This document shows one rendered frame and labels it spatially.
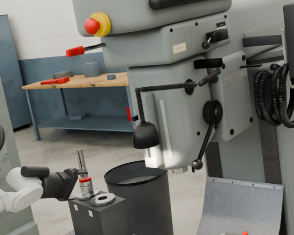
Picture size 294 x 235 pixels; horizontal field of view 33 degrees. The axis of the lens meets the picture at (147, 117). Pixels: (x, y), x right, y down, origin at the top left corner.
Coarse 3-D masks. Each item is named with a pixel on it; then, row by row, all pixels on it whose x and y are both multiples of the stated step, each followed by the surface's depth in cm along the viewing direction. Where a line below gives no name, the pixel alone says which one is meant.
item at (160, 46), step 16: (208, 16) 140; (224, 16) 146; (128, 32) 132; (144, 32) 128; (160, 32) 125; (176, 32) 127; (192, 32) 133; (112, 48) 136; (128, 48) 133; (144, 48) 129; (160, 48) 126; (176, 48) 127; (192, 48) 133; (208, 48) 140; (112, 64) 138; (128, 64) 134; (144, 64) 131; (160, 64) 129
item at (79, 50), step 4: (96, 44) 135; (100, 44) 136; (104, 44) 137; (72, 48) 128; (76, 48) 129; (80, 48) 130; (84, 48) 131; (88, 48) 132; (92, 48) 134; (96, 48) 136; (68, 52) 127; (72, 52) 128; (76, 52) 128; (80, 52) 130; (68, 56) 128
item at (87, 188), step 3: (90, 180) 182; (81, 183) 181; (84, 183) 181; (87, 183) 181; (90, 183) 182; (81, 186) 182; (84, 186) 181; (87, 186) 181; (90, 186) 182; (81, 189) 182; (84, 189) 181; (87, 189) 181; (90, 189) 182; (93, 189) 184; (81, 192) 183; (84, 192) 182; (87, 192) 182; (90, 192) 182; (93, 192) 183
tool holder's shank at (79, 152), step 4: (80, 148) 181; (76, 152) 180; (80, 152) 179; (80, 156) 180; (80, 160) 180; (80, 164) 180; (84, 164) 181; (80, 168) 181; (84, 168) 181; (80, 176) 182; (84, 176) 181
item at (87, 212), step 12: (96, 192) 183; (72, 204) 183; (84, 204) 177; (96, 204) 173; (108, 204) 173; (120, 204) 174; (72, 216) 186; (84, 216) 178; (96, 216) 171; (108, 216) 171; (120, 216) 175; (84, 228) 181; (96, 228) 174; (108, 228) 172; (120, 228) 175
